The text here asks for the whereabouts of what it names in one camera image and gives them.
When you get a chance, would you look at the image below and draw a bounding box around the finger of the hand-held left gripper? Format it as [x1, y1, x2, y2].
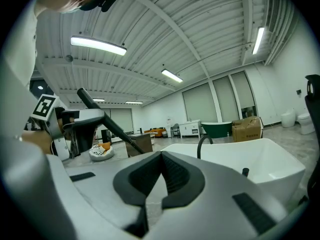
[72, 122, 99, 158]
[61, 108, 106, 128]

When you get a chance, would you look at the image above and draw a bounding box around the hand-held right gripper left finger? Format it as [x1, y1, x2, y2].
[46, 150, 163, 240]

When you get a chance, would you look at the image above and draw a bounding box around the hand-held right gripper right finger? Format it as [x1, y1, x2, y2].
[146, 150, 289, 240]

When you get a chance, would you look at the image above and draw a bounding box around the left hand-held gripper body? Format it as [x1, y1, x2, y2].
[29, 93, 81, 162]

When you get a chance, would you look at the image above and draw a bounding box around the white bathtub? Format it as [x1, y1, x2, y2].
[159, 137, 307, 207]

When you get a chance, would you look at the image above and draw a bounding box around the person's left forearm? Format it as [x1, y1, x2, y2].
[21, 129, 54, 155]

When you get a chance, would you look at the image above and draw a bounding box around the black curved bathtub faucet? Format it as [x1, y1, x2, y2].
[196, 134, 214, 160]

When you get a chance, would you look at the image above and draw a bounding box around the dark green bathtub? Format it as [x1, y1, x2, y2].
[200, 121, 233, 139]

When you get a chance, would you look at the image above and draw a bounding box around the person's left hand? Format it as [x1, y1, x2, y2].
[57, 117, 76, 133]

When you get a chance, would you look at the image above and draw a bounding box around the white patterned bean bag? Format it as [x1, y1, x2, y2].
[88, 141, 116, 162]

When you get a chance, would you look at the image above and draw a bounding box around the person's white shirt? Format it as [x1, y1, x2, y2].
[0, 0, 39, 141]

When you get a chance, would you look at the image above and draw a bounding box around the wooden vanity with black tap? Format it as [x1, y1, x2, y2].
[124, 127, 154, 158]

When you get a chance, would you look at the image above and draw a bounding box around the orange sofa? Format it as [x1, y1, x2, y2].
[144, 127, 168, 138]

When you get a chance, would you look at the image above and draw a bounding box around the white water dispenser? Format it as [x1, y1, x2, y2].
[166, 115, 174, 135]

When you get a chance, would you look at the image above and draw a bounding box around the white vanity cabinet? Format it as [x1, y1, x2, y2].
[178, 119, 202, 139]

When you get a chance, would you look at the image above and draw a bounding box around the brown cardboard box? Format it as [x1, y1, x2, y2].
[231, 116, 264, 143]

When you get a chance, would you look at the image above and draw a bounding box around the grey chair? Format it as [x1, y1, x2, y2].
[170, 123, 181, 138]

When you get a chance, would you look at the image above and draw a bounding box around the grey window blind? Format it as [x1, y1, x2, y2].
[230, 71, 256, 110]
[181, 82, 219, 124]
[212, 75, 240, 123]

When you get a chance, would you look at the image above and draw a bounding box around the black mesh office chair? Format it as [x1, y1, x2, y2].
[298, 74, 320, 206]

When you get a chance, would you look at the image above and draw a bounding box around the white toilet with tank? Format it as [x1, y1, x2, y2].
[296, 112, 316, 135]

